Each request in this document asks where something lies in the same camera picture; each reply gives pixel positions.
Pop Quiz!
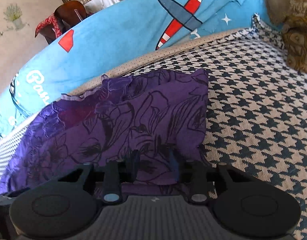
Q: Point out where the purple floral garment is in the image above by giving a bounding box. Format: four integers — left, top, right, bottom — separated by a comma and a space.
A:
0, 69, 209, 194

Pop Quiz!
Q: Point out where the blue printed sofa back cover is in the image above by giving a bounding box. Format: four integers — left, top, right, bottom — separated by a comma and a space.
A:
0, 0, 268, 139

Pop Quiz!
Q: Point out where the dark wooden chair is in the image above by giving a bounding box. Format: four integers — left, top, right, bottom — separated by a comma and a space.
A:
39, 1, 88, 44

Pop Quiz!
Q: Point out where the red patterned cloth on chair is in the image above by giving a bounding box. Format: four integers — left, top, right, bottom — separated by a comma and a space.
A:
35, 13, 62, 38

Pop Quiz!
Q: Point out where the white clothed dining table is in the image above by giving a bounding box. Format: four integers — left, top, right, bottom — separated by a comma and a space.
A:
84, 0, 137, 14

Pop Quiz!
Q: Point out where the brown fur blanket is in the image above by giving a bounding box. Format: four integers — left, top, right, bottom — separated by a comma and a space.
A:
265, 0, 307, 73

